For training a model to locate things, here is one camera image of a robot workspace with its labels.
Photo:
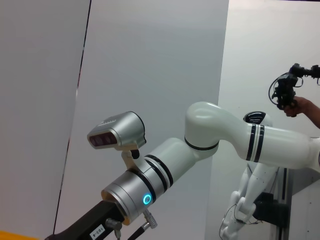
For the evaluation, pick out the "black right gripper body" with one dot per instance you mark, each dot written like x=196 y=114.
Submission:
x=95 y=220

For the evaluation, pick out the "black handheld controller device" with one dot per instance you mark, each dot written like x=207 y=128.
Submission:
x=285 y=87

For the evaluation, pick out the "person forearm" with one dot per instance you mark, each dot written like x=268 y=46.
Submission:
x=314 y=112

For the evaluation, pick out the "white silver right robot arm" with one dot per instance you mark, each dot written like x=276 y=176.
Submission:
x=200 y=140

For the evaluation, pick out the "person hand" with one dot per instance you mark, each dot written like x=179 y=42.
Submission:
x=298 y=107

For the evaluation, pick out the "yellow plastic bin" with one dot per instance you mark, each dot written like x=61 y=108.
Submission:
x=15 y=236

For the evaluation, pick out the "white jointed robot torso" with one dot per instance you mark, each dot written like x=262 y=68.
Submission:
x=260 y=182

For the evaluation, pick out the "black mounting box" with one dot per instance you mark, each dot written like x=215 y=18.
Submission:
x=271 y=207

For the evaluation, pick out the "white black robot head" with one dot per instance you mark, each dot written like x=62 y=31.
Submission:
x=256 y=117

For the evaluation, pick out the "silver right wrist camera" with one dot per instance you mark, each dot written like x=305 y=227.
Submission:
x=117 y=130

